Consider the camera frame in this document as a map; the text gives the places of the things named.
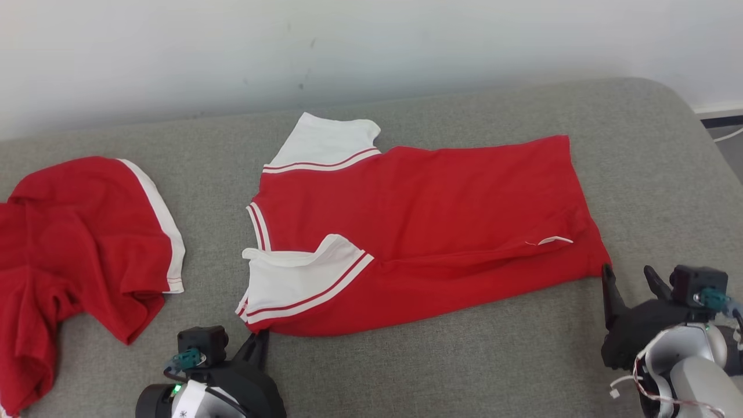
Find red and white jersey shirt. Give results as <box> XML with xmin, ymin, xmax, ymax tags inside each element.
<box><xmin>235</xmin><ymin>112</ymin><xmax>612</xmax><ymax>337</ymax></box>

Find teal left camera cable connector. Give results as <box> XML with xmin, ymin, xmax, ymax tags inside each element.
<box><xmin>164</xmin><ymin>348</ymin><xmax>205</xmax><ymax>373</ymax></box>

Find red shorts with white stripe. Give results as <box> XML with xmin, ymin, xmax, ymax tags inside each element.
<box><xmin>0</xmin><ymin>156</ymin><xmax>186</xmax><ymax>417</ymax></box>

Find white baseboard strip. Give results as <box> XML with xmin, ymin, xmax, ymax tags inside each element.
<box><xmin>694</xmin><ymin>103</ymin><xmax>743</xmax><ymax>117</ymax></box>

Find teal camera cable connector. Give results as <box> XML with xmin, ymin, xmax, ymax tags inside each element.
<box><xmin>697</xmin><ymin>289</ymin><xmax>733</xmax><ymax>312</ymax></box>
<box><xmin>164</xmin><ymin>348</ymin><xmax>205</xmax><ymax>373</ymax></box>

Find red white right arm wires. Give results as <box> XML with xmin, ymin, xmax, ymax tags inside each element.
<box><xmin>609</xmin><ymin>348</ymin><xmax>726</xmax><ymax>418</ymax></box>

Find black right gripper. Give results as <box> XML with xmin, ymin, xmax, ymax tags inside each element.
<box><xmin>601</xmin><ymin>263</ymin><xmax>698</xmax><ymax>372</ymax></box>

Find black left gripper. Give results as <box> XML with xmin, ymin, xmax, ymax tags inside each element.
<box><xmin>203</xmin><ymin>329</ymin><xmax>288</xmax><ymax>418</ymax></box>

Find teal right camera cable connector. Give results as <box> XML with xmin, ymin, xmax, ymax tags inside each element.
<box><xmin>697</xmin><ymin>289</ymin><xmax>733</xmax><ymax>312</ymax></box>

